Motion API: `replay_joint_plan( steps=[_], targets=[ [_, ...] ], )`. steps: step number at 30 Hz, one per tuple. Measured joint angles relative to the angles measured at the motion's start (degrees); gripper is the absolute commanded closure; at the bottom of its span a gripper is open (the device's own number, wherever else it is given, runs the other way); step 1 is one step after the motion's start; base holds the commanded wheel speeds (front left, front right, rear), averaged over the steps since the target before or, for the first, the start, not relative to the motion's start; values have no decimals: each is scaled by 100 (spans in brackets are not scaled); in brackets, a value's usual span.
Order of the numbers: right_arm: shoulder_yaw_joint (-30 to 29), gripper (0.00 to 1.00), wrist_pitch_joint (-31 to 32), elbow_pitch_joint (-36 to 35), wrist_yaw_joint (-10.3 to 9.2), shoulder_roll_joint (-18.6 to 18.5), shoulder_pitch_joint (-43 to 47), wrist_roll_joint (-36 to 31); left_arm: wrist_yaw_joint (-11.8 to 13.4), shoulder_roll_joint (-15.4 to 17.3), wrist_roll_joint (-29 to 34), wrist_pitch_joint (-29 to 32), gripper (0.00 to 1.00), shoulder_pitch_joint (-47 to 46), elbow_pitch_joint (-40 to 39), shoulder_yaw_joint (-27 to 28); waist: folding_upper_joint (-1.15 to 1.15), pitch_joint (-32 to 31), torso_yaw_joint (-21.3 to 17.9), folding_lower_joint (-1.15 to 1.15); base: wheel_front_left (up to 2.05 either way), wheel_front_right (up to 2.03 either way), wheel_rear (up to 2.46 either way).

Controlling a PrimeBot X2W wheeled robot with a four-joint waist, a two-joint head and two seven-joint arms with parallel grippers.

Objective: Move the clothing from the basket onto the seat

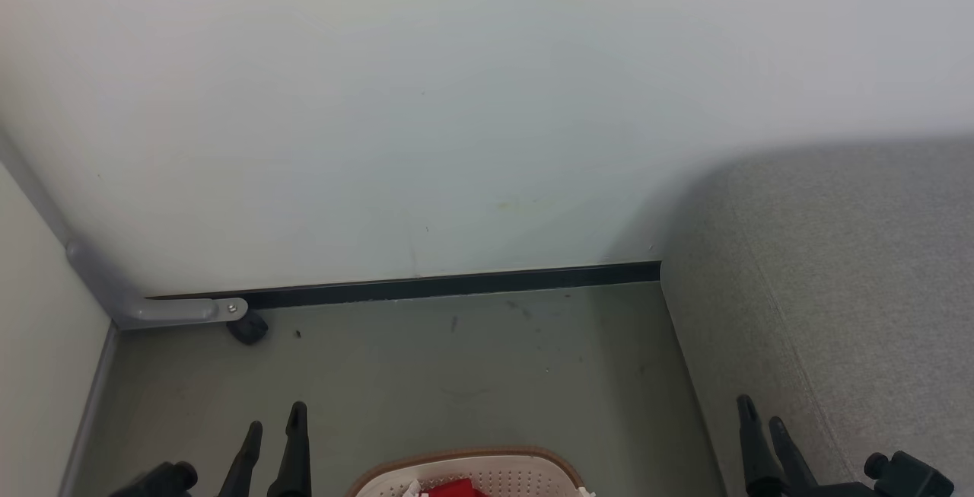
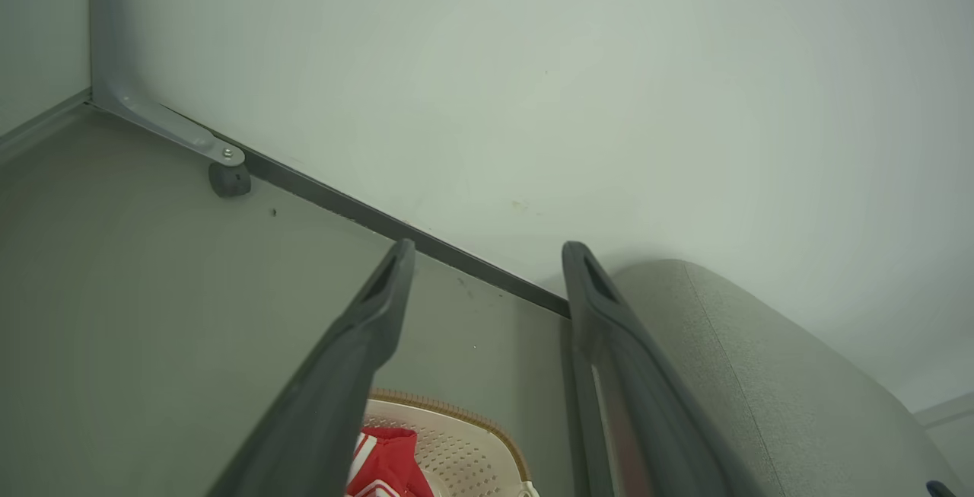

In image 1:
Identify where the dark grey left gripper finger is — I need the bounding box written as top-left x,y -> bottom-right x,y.
219,421 -> 264,497
266,402 -> 313,497

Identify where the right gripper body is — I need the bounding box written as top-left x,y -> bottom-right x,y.
820,450 -> 956,497

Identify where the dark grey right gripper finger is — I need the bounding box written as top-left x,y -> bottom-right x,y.
736,395 -> 789,497
769,416 -> 823,497

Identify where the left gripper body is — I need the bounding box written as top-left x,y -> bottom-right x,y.
110,461 -> 199,497

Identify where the red jersey with navy number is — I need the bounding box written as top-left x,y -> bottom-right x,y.
421,478 -> 488,497

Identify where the cream perforated laundry basket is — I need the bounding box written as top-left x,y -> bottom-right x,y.
346,448 -> 594,497

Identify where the black caster wheel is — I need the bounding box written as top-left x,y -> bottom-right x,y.
227,311 -> 269,346

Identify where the grey fabric sofa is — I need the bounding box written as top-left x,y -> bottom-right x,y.
660,132 -> 974,497

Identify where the grey wall skirting strip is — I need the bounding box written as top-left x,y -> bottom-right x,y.
59,322 -> 119,497

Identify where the grey metal frame tube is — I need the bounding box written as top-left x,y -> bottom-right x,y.
0,128 -> 249,330

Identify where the black wall baseboard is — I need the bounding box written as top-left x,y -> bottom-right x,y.
145,261 -> 661,311

